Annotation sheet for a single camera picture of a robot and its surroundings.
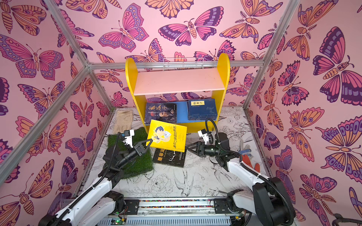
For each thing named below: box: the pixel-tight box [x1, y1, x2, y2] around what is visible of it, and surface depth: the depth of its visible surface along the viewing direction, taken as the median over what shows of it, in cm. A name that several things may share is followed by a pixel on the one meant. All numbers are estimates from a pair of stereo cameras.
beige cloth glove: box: [113, 109, 133, 134], surface depth 115 cm
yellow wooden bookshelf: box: [125, 53, 231, 134], surface depth 94 cm
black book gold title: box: [152, 147, 187, 168], surface depth 92 cm
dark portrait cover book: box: [144, 102, 178, 125], surface depth 94 cm
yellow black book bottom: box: [147, 119, 188, 153], surface depth 77 cm
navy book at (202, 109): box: [188, 98, 217, 121], surface depth 95 cm
